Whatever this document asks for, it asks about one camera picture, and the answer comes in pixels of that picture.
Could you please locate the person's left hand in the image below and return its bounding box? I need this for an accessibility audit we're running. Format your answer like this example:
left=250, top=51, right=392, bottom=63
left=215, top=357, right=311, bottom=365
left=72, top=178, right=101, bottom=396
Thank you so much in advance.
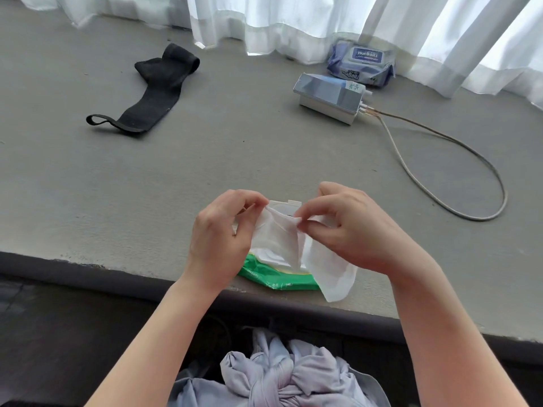
left=182, top=189, right=270, bottom=293

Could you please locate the person's right hand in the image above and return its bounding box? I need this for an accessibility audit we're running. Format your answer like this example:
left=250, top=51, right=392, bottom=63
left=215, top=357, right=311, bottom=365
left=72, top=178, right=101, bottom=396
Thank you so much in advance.
left=294, top=181, right=425, bottom=278

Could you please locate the white green wet wipes pack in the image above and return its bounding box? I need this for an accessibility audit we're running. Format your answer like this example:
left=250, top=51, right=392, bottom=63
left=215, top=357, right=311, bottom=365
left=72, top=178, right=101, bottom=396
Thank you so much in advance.
left=238, top=252, right=324, bottom=292

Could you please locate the white wet wipe sheet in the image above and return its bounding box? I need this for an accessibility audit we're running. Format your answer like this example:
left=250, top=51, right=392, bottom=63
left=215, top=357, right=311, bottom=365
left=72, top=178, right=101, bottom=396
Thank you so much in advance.
left=248, top=199, right=359, bottom=304

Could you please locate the person's right forearm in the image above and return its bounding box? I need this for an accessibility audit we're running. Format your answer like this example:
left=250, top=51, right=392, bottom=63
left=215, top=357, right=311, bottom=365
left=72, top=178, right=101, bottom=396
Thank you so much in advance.
left=390, top=250, right=529, bottom=407

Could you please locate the person's left forearm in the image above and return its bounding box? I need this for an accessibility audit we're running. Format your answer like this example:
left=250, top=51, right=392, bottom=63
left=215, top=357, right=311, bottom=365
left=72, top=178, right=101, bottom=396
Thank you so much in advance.
left=85, top=279, right=230, bottom=407

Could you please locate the person's grey shirt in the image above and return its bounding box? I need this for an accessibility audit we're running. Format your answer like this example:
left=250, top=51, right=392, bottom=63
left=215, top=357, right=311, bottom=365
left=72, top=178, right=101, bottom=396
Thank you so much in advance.
left=168, top=328, right=391, bottom=407

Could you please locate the blue wipes pack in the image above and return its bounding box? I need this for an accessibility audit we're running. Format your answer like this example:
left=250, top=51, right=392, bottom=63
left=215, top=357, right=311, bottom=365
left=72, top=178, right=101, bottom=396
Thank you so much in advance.
left=326, top=38, right=397, bottom=88

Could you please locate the grey power box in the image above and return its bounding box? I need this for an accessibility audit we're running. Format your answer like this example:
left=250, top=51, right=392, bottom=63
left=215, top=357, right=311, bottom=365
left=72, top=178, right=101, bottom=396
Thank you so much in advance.
left=294, top=72, right=374, bottom=125

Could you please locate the white curtain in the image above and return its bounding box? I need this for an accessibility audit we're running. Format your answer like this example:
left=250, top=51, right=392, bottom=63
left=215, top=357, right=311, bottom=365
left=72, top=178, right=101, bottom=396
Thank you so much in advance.
left=12, top=0, right=543, bottom=111

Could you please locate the grey cable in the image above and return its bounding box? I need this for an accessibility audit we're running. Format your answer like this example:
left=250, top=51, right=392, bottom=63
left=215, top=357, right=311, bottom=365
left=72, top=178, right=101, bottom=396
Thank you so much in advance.
left=363, top=104, right=509, bottom=223

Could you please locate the black fabric strap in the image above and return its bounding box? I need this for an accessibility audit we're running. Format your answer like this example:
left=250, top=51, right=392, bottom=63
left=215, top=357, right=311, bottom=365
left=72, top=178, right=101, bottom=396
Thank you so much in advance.
left=85, top=43, right=201, bottom=136

